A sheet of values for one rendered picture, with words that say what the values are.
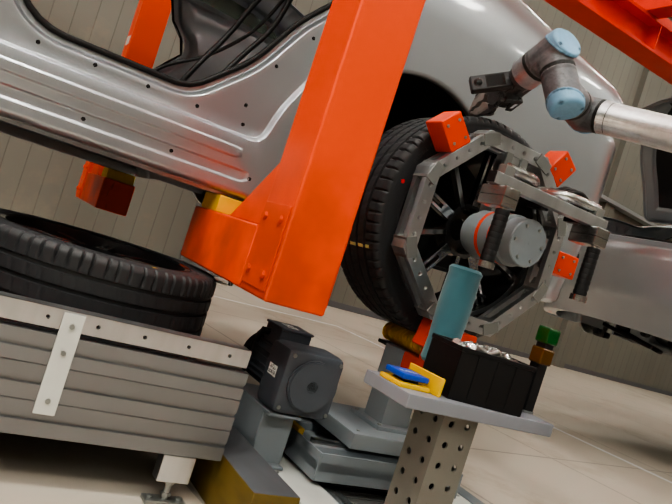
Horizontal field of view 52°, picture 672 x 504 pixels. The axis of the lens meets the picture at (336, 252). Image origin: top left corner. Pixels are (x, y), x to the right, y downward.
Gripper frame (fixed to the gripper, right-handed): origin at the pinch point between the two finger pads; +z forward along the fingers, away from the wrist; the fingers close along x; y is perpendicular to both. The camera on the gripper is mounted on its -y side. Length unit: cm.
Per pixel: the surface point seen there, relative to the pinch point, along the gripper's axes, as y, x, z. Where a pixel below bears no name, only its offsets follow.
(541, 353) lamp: -8, -75, -14
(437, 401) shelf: -42, -85, -17
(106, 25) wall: -10, 355, 452
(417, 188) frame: -23.6, -26.7, 0.8
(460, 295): -18, -57, -2
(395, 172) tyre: -28.2, -21.6, 2.9
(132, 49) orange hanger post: -47, 149, 203
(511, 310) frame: 12, -57, 12
